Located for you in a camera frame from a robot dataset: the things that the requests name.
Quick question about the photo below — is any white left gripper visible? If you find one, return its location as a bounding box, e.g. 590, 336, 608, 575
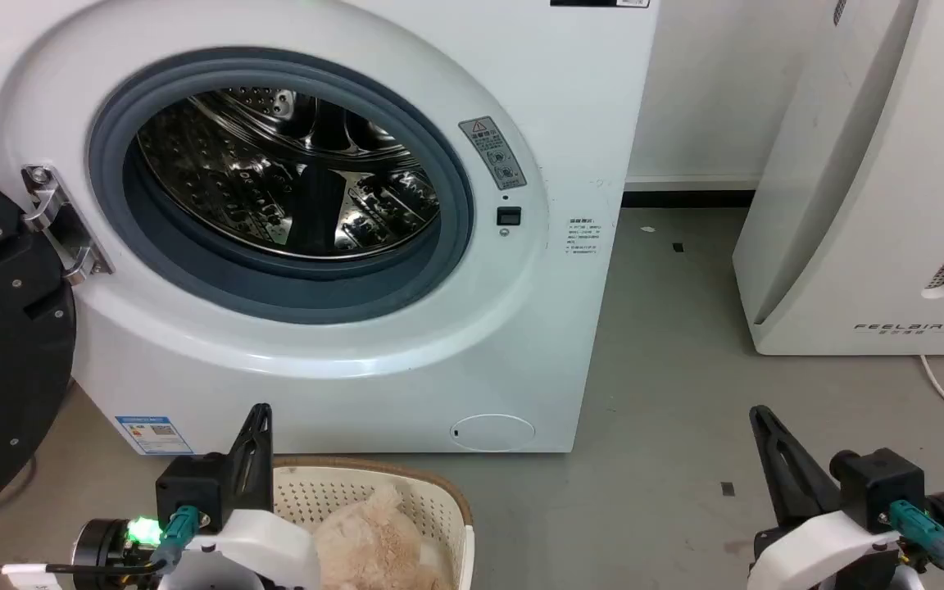
161, 403, 322, 590

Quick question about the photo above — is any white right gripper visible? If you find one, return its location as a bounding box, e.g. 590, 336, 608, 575
749, 406, 905, 590

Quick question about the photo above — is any beige plush toy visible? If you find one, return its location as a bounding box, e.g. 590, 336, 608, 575
311, 483, 450, 590

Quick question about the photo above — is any black washing machine door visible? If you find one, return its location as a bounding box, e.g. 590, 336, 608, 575
0, 161, 78, 535

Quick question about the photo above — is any stainless steel washing machine drum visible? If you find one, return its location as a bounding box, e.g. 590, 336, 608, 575
136, 88, 441, 261

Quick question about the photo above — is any blue energy label sticker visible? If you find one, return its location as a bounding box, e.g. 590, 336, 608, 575
116, 415, 194, 456

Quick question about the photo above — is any cream perforated laundry basket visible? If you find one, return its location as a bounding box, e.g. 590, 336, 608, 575
272, 456, 475, 590

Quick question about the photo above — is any oval white filter cover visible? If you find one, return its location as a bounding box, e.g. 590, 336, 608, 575
449, 413, 537, 452

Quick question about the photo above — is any white air purifier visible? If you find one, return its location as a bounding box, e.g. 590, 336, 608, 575
732, 0, 944, 356

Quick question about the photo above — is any grey rubber door gasket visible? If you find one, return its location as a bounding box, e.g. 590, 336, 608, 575
87, 47, 474, 325

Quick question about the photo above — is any chrome door hinge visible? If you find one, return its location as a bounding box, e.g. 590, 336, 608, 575
20, 164, 113, 286

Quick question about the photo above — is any grey warning sticker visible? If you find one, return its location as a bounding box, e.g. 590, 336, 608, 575
458, 116, 528, 191

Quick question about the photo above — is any white front-load washing machine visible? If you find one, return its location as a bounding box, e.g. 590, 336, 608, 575
0, 0, 660, 456

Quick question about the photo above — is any black cable with teal plug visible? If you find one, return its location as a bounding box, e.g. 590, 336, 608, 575
0, 505, 201, 589
888, 500, 944, 590

